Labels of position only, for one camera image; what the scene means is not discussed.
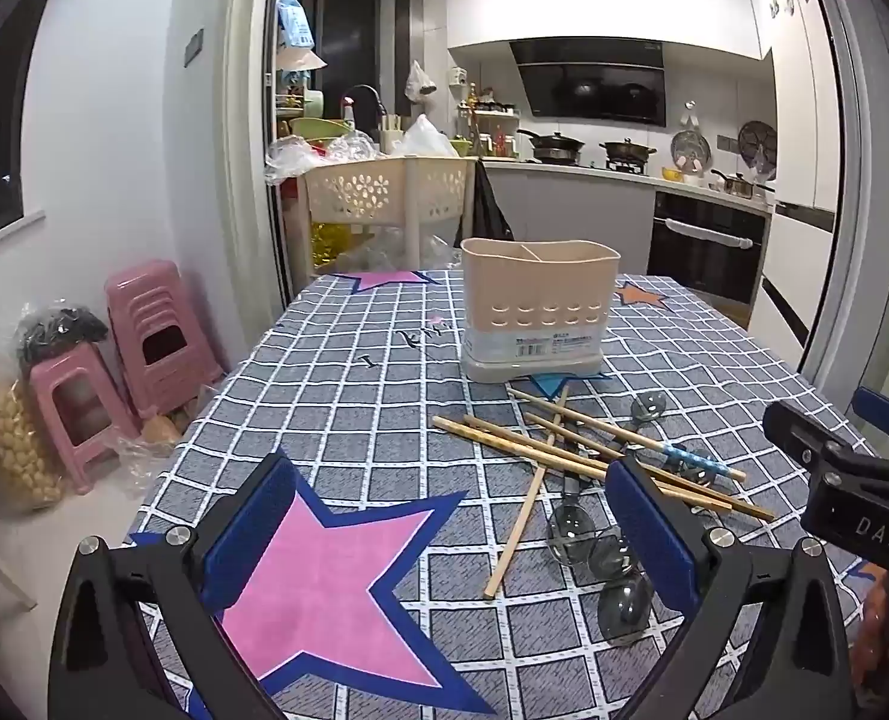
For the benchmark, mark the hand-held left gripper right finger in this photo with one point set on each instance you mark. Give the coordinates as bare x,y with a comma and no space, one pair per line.
650,532

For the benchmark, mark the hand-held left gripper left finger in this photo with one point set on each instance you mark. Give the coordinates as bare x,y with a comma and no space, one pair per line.
253,532

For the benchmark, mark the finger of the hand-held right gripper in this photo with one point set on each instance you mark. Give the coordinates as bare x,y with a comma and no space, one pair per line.
888,411
857,521

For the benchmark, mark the beige plastic utensil holder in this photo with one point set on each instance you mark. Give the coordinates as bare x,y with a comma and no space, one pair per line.
538,315

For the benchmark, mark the person's right hand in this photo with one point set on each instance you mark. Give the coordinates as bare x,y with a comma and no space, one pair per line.
883,611

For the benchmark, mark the clear plastic bag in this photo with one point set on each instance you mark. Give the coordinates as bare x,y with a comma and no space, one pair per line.
155,439

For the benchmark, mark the grey checked star tablecloth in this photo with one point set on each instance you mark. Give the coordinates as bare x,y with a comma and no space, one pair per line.
384,397

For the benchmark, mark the pink plastic stool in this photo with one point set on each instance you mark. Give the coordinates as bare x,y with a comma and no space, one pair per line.
69,390

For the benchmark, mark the stack of pink stools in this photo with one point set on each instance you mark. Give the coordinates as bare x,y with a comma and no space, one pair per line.
155,315

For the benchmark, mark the black built-in oven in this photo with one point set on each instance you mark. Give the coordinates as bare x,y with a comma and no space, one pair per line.
707,244

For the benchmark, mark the bag of yellow balls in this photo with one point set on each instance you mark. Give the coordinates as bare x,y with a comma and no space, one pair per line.
16,442

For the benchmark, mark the small steel saucepan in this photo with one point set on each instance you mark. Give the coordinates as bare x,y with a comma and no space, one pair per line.
737,186

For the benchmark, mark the black plastic bag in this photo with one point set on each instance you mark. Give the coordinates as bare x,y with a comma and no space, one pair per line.
58,330

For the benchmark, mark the shiny yellow bag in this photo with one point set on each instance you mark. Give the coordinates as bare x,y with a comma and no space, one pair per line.
330,247

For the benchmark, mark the white refrigerator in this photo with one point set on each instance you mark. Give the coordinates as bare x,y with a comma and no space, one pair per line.
797,127

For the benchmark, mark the round metal steamer rack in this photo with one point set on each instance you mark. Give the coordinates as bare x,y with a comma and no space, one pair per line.
757,141

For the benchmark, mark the round hanging strainer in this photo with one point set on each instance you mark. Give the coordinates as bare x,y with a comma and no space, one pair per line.
688,150

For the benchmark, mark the black hanging cloth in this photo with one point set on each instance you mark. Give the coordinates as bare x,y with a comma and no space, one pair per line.
489,210

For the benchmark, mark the beige perforated basket cart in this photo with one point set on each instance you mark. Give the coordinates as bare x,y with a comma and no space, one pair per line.
384,191

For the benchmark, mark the black cooking pot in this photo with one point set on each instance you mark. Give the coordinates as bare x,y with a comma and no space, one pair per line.
628,152

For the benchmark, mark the crumpled clear plastic bags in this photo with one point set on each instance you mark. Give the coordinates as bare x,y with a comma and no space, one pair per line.
317,154

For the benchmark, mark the black wok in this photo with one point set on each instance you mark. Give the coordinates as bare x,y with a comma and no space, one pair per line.
553,146

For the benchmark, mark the green bowl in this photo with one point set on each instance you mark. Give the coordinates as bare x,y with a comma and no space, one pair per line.
317,129

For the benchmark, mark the spice rack with bottles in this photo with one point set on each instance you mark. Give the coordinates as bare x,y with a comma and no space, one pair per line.
485,131

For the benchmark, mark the black range hood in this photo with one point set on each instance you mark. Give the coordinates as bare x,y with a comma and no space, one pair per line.
590,82

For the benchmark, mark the black kitchen faucet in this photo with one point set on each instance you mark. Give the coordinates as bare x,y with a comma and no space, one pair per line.
365,101

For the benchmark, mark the white hanging plastic bag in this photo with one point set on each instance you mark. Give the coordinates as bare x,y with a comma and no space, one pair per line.
418,82

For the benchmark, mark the blue package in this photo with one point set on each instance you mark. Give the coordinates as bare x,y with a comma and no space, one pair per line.
295,22

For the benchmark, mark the grey wall switch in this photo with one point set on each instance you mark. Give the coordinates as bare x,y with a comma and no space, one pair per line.
194,46

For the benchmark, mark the white wall cabinets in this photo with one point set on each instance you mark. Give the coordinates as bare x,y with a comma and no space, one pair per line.
602,0

